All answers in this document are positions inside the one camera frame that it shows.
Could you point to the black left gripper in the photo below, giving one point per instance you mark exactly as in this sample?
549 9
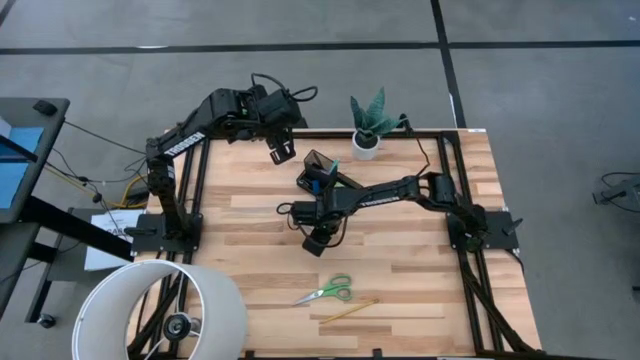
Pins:
280 137

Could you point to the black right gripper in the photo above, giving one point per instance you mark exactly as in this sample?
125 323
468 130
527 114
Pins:
316 245

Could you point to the blue eraser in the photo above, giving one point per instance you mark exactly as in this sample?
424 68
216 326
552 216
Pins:
316 187

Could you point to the teal pen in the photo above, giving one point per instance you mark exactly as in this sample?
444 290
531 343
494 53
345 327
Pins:
334 165

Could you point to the yellow pencil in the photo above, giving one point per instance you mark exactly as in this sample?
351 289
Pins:
350 310

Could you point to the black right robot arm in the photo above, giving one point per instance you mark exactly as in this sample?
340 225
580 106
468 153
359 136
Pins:
380 195

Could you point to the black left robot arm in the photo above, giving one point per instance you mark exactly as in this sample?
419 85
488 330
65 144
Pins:
185 137

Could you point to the neon sticky notes pad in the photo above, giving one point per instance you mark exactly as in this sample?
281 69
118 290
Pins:
339 185

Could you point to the white plant pot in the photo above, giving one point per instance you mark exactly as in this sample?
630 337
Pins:
361 151

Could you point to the green snake plant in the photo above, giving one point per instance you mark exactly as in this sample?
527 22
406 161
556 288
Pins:
372 117

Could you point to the white lamp shade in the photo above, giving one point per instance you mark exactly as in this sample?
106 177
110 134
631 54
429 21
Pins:
225 310

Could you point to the white paper sheet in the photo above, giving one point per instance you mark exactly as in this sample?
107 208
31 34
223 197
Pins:
105 250

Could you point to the grey side desk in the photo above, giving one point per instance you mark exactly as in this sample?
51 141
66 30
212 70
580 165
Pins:
52 145

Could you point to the black computer mouse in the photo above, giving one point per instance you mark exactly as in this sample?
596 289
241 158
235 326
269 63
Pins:
45 107

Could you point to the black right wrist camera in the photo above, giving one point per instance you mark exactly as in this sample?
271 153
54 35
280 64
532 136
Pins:
305 212

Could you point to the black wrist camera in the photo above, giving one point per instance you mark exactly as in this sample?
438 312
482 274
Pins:
282 107
305 212

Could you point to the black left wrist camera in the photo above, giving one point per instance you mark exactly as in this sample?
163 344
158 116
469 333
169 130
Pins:
282 107

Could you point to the black aluminium table frame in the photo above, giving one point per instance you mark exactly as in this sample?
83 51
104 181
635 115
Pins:
150 242

